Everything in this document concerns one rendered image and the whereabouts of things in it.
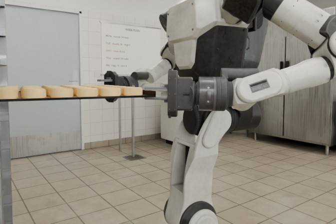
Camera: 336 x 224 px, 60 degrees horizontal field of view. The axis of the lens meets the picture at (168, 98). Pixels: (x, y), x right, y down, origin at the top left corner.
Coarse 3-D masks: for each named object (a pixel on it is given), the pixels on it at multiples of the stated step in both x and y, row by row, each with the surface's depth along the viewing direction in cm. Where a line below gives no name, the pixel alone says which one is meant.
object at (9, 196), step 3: (3, 195) 94; (6, 195) 95; (9, 195) 95; (3, 198) 94; (6, 198) 95; (9, 198) 95; (3, 201) 94; (6, 201) 95; (9, 201) 95; (3, 204) 94; (6, 204) 94; (9, 204) 94
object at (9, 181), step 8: (0, 8) 91; (0, 16) 91; (0, 24) 91; (0, 40) 92; (0, 48) 92; (0, 72) 92; (0, 80) 92; (0, 104) 93; (8, 112) 94; (0, 128) 93; (8, 128) 94; (8, 136) 94; (8, 152) 94; (8, 160) 95; (8, 184) 95; (8, 192) 95; (8, 208) 95; (8, 216) 96
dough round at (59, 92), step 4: (52, 88) 64; (56, 88) 64; (60, 88) 64; (64, 88) 64; (68, 88) 65; (52, 92) 64; (56, 92) 63; (60, 92) 64; (64, 92) 64; (68, 92) 65; (72, 92) 66; (52, 96) 64; (56, 96) 64; (60, 96) 64; (64, 96) 64; (68, 96) 65
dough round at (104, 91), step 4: (100, 88) 70; (104, 88) 69; (108, 88) 69; (112, 88) 69; (116, 88) 70; (100, 92) 69; (104, 92) 69; (108, 92) 68; (112, 92) 69; (116, 92) 69
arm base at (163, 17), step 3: (159, 15) 118; (162, 15) 116; (165, 15) 116; (159, 18) 120; (162, 18) 117; (165, 18) 115; (162, 21) 119; (165, 21) 116; (162, 24) 121; (165, 24) 118; (165, 27) 120; (165, 30) 123
